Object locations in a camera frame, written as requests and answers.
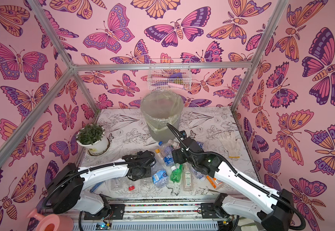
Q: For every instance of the clear bottle red cap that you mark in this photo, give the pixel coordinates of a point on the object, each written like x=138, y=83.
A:
x=118, y=184

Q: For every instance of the white wire wall basket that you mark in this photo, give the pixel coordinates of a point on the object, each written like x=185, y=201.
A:
x=169, y=74

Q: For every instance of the clear bottle blue label large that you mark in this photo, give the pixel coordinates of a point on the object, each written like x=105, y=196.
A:
x=159, y=176

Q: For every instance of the grey mesh waste bin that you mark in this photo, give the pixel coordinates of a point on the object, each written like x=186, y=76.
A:
x=159, y=108

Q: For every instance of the pink watering can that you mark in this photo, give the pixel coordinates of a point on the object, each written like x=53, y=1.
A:
x=51, y=222

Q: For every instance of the orange label bottle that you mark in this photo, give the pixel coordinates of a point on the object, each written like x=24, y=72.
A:
x=216, y=184

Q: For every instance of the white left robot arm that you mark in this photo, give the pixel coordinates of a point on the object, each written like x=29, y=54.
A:
x=70, y=189

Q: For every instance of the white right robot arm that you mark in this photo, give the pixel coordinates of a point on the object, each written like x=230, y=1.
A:
x=272, y=208

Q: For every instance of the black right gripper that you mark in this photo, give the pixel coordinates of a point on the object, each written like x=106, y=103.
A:
x=183, y=143

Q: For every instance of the blue dotted work glove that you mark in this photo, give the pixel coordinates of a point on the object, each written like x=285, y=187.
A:
x=95, y=187

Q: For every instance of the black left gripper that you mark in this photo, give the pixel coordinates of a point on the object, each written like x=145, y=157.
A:
x=148, y=175

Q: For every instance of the clear bottle white cap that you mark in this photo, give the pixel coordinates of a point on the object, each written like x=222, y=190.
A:
x=187, y=178

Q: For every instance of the white work glove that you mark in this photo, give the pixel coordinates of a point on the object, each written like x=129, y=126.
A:
x=230, y=144

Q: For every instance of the potted green plant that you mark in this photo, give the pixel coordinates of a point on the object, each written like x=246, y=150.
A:
x=93, y=138

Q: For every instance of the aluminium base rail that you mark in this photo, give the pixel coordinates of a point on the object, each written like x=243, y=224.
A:
x=189, y=213

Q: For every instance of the green plastic bottle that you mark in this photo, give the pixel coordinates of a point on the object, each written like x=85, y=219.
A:
x=176, y=174

